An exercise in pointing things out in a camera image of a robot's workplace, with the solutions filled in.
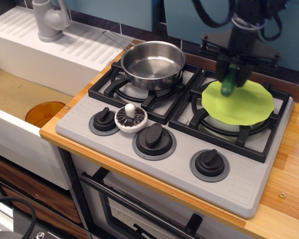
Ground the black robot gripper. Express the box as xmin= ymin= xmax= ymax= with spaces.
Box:
xmin=199 ymin=22 xmax=282 ymax=87

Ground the green toy pickle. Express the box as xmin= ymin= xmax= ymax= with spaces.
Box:
xmin=221 ymin=64 xmax=238 ymax=97

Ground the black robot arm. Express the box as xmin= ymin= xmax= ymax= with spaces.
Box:
xmin=193 ymin=0 xmax=287 ymax=87

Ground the lime green plate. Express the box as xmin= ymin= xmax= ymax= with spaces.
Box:
xmin=202 ymin=80 xmax=275 ymax=126

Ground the stainless steel pot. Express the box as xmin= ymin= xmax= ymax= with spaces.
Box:
xmin=102 ymin=30 xmax=186 ymax=91

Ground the black right stove knob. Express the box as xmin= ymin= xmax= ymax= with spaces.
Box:
xmin=190 ymin=149 xmax=230 ymax=183

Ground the black stove knob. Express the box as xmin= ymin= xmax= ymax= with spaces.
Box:
xmin=190 ymin=149 xmax=230 ymax=183
xmin=89 ymin=107 xmax=119 ymax=136
xmin=132 ymin=123 xmax=177 ymax=161

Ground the grey toy stove top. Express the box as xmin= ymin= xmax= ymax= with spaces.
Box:
xmin=55 ymin=65 xmax=295 ymax=220

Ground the black middle stove knob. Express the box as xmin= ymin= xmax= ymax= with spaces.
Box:
xmin=132 ymin=123 xmax=177 ymax=161

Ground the white brown toy mushroom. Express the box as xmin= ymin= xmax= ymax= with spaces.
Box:
xmin=114 ymin=103 xmax=148 ymax=133

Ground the black left stove knob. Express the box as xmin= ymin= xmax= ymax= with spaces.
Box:
xmin=89 ymin=107 xmax=119 ymax=136

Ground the black right burner grate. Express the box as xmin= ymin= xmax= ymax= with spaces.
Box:
xmin=169 ymin=70 xmax=294 ymax=163

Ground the black burner grate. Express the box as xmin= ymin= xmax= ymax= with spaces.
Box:
xmin=88 ymin=62 xmax=203 ymax=124
xmin=169 ymin=70 xmax=294 ymax=163

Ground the black left burner grate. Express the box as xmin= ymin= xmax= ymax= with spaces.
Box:
xmin=88 ymin=62 xmax=203 ymax=124

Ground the grey toy faucet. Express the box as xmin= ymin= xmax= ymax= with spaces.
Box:
xmin=32 ymin=0 xmax=71 ymax=42

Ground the orange plastic sink drain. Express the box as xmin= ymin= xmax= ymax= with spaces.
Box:
xmin=25 ymin=101 xmax=65 ymax=128

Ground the white toy sink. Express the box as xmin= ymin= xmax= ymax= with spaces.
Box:
xmin=0 ymin=6 xmax=127 ymax=190

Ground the wooden drawer front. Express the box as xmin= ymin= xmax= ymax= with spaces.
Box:
xmin=0 ymin=156 xmax=89 ymax=239

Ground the black braided cable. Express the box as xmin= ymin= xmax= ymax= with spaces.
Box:
xmin=190 ymin=0 xmax=284 ymax=42

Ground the oven door with black handle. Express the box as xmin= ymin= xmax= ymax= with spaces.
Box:
xmin=79 ymin=167 xmax=249 ymax=239

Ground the black cable lower left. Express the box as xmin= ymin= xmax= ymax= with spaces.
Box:
xmin=0 ymin=196 xmax=37 ymax=239

